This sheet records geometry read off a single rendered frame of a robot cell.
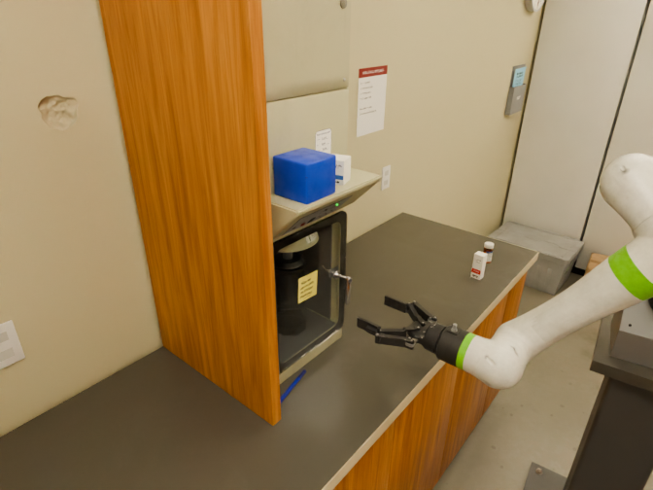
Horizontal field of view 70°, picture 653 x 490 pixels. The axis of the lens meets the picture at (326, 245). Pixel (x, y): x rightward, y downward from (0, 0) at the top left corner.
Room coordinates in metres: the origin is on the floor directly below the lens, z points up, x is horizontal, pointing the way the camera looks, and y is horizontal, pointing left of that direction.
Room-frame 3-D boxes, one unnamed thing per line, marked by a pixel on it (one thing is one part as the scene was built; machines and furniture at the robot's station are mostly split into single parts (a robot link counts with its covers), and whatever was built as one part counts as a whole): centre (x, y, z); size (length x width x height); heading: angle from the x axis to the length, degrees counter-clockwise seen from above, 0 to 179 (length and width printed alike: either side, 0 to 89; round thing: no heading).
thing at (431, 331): (0.97, -0.26, 1.14); 0.09 x 0.08 x 0.07; 52
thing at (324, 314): (1.09, 0.04, 1.19); 0.30 x 0.01 x 0.40; 140
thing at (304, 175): (1.00, 0.05, 1.56); 0.10 x 0.10 x 0.09; 51
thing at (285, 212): (1.05, 0.00, 1.46); 0.32 x 0.11 x 0.10; 141
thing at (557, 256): (3.23, -1.61, 0.17); 0.60 x 0.42 x 0.33; 49
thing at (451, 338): (0.92, -0.32, 1.15); 0.09 x 0.06 x 0.12; 142
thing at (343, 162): (1.09, -0.03, 1.54); 0.05 x 0.05 x 0.06; 68
